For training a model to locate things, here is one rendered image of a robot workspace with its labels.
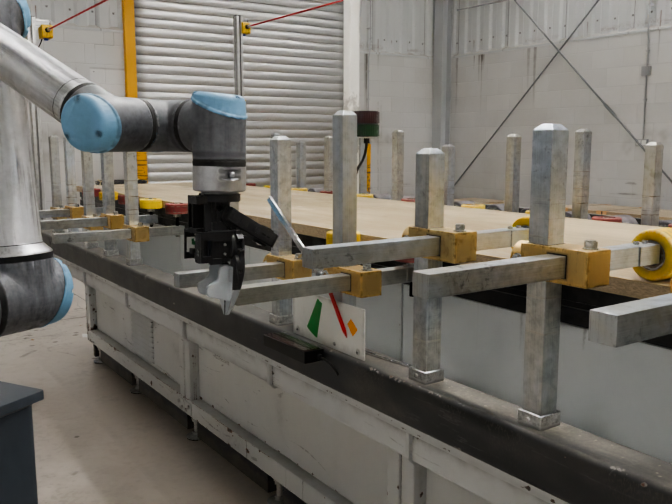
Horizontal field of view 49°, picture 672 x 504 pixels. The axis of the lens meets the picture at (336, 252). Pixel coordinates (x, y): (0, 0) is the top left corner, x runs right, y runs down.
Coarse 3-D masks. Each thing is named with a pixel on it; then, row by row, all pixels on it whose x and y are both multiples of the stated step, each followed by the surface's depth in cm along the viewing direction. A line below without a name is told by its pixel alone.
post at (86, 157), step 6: (84, 156) 285; (90, 156) 286; (84, 162) 285; (90, 162) 287; (84, 168) 286; (90, 168) 287; (84, 174) 286; (90, 174) 287; (84, 180) 286; (90, 180) 287; (84, 186) 287; (90, 186) 288; (84, 192) 288; (90, 192) 288; (84, 198) 288; (90, 198) 288; (84, 204) 289; (90, 204) 289; (84, 210) 290; (90, 210) 289
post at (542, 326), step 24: (552, 144) 101; (552, 168) 101; (552, 192) 102; (552, 216) 102; (552, 240) 103; (528, 288) 106; (552, 288) 104; (528, 312) 107; (552, 312) 105; (528, 336) 107; (552, 336) 106; (528, 360) 107; (552, 360) 106; (528, 384) 108; (552, 384) 107; (528, 408) 108; (552, 408) 108
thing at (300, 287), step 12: (324, 276) 140; (336, 276) 140; (348, 276) 141; (384, 276) 146; (396, 276) 148; (408, 276) 150; (252, 288) 130; (264, 288) 131; (276, 288) 132; (288, 288) 134; (300, 288) 135; (312, 288) 137; (324, 288) 138; (336, 288) 140; (348, 288) 142; (240, 300) 129; (252, 300) 130; (264, 300) 131
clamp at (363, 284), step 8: (328, 272) 148; (336, 272) 145; (344, 272) 143; (352, 272) 141; (360, 272) 139; (368, 272) 140; (376, 272) 141; (352, 280) 141; (360, 280) 139; (368, 280) 140; (376, 280) 141; (352, 288) 141; (360, 288) 139; (368, 288) 140; (376, 288) 141; (360, 296) 139; (368, 296) 140
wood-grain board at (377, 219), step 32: (160, 192) 319; (192, 192) 319; (256, 192) 319; (320, 224) 193; (384, 224) 193; (448, 224) 193; (480, 224) 193; (512, 224) 193; (576, 224) 193; (608, 224) 193; (480, 256) 142; (608, 288) 119; (640, 288) 114
